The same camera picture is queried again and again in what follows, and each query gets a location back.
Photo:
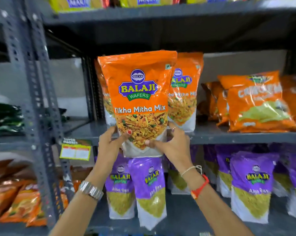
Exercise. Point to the person's left hand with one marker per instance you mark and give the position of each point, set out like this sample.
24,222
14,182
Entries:
107,154

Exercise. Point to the person's right hand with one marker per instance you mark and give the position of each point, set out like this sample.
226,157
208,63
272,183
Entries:
177,149

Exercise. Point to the orange puffed snack bag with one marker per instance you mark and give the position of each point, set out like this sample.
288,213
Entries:
221,105
294,95
258,95
209,100

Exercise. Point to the grey metal shelf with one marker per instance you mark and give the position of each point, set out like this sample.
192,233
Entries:
236,137

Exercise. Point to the row of purple Aloo Sev packets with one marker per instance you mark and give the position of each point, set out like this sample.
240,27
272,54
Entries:
253,167

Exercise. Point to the person's right forearm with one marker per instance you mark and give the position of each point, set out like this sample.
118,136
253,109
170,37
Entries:
219,213

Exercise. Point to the yellow green price label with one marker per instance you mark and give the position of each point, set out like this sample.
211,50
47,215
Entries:
75,152

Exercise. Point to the silver wristwatch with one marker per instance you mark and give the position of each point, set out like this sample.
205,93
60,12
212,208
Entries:
90,190

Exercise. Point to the grey metal side rack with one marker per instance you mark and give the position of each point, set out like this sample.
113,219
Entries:
27,100

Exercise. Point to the pile of orange brown packets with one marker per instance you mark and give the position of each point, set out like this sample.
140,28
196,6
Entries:
17,201

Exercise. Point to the stack of green packets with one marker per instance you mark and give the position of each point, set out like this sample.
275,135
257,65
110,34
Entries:
5,120

